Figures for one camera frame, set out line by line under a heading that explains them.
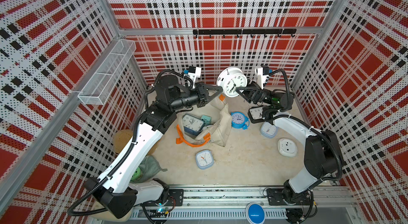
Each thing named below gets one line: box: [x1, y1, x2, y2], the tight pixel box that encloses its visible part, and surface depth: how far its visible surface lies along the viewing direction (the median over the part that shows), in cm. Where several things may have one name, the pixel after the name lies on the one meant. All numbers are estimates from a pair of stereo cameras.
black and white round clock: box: [216, 66, 248, 98], surface depth 58 cm
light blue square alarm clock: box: [195, 149, 215, 170], surface depth 86 cm
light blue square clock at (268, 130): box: [260, 121, 278, 140], surface depth 95 cm
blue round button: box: [245, 202, 267, 224], surface depth 69 cm
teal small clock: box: [200, 114, 212, 126], surface depth 99 cm
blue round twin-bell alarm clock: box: [230, 111, 250, 131], surface depth 101 cm
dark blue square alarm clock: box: [182, 113, 204, 136], surface depth 99 cm
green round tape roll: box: [130, 166, 143, 183], surface depth 79 cm
